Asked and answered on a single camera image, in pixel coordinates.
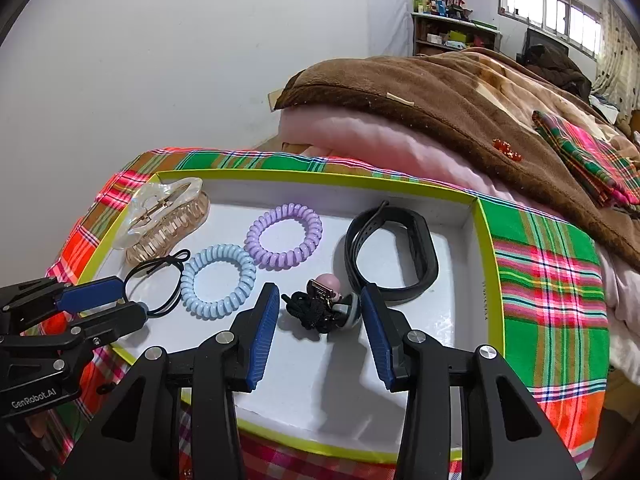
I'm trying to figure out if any black hair tie with charms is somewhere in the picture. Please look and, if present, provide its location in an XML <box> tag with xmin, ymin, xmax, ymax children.
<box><xmin>280</xmin><ymin>271</ymin><xmax>362</xmax><ymax>335</ymax></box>

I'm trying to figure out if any light blue spiral hair tie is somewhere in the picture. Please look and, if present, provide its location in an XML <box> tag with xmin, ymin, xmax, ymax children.
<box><xmin>179</xmin><ymin>242</ymin><xmax>258</xmax><ymax>321</ymax></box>

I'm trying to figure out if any black wrist band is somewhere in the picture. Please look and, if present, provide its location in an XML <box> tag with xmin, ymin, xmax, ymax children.
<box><xmin>344</xmin><ymin>200</ymin><xmax>438</xmax><ymax>304</ymax></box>

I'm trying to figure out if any black cord beaded necklace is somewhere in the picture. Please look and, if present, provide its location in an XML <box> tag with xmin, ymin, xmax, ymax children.
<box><xmin>121</xmin><ymin>248</ymin><xmax>192</xmax><ymax>319</ymax></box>

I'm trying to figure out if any purple spiral hair tie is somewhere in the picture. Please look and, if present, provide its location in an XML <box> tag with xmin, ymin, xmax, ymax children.
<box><xmin>243</xmin><ymin>201</ymin><xmax>324</xmax><ymax>271</ymax></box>

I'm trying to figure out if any pearly hair claw clip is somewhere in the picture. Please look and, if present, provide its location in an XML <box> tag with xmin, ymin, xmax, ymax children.
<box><xmin>113</xmin><ymin>178</ymin><xmax>210</xmax><ymax>266</ymax></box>

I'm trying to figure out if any person's hand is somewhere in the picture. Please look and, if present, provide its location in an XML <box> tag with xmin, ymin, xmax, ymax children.
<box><xmin>26</xmin><ymin>408</ymin><xmax>66</xmax><ymax>440</ymax></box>

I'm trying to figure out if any yellow-green shallow box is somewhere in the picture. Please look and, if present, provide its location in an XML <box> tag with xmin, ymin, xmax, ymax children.
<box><xmin>77</xmin><ymin>168</ymin><xmax>507</xmax><ymax>465</ymax></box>

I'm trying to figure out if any plaid tablecloth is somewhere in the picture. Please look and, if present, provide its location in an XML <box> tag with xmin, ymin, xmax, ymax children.
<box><xmin>46</xmin><ymin>148</ymin><xmax>610</xmax><ymax>479</ymax></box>

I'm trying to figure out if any pink bed sheet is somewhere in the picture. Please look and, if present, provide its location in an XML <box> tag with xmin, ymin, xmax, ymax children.
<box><xmin>279</xmin><ymin>105</ymin><xmax>556</xmax><ymax>214</ymax></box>

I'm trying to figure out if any small red hair clip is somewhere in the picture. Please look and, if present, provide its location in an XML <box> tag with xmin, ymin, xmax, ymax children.
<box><xmin>492</xmin><ymin>139</ymin><xmax>522</xmax><ymax>162</ymax></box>

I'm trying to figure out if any white floral quilt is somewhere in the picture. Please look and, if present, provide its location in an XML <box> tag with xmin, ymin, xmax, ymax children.
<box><xmin>596</xmin><ymin>245</ymin><xmax>640</xmax><ymax>385</ymax></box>

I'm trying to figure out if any brown fleece blanket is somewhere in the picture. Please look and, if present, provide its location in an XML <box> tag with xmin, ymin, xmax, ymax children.
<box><xmin>276</xmin><ymin>48</ymin><xmax>639</xmax><ymax>266</ymax></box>

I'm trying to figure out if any folded plaid cloth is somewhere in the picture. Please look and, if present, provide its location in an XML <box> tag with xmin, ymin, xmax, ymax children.
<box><xmin>532</xmin><ymin>110</ymin><xmax>639</xmax><ymax>214</ymax></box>

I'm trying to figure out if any dark wooden shelf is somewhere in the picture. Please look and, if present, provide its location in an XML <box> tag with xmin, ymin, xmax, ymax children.
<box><xmin>411</xmin><ymin>12</ymin><xmax>502</xmax><ymax>56</ymax></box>

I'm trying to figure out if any dark jacket pile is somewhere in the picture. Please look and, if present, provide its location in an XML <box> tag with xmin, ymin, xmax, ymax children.
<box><xmin>516</xmin><ymin>44</ymin><xmax>591</xmax><ymax>102</ymax></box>

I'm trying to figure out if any patterned curtain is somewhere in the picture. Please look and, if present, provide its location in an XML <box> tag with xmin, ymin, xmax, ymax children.
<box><xmin>592</xmin><ymin>0</ymin><xmax>639</xmax><ymax>115</ymax></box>

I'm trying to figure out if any window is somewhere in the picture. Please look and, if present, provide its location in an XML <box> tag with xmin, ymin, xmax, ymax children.
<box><xmin>498</xmin><ymin>0</ymin><xmax>602</xmax><ymax>58</ymax></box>

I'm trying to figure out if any wall socket plate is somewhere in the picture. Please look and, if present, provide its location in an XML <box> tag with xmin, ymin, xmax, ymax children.
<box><xmin>267</xmin><ymin>89</ymin><xmax>283</xmax><ymax>112</ymax></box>

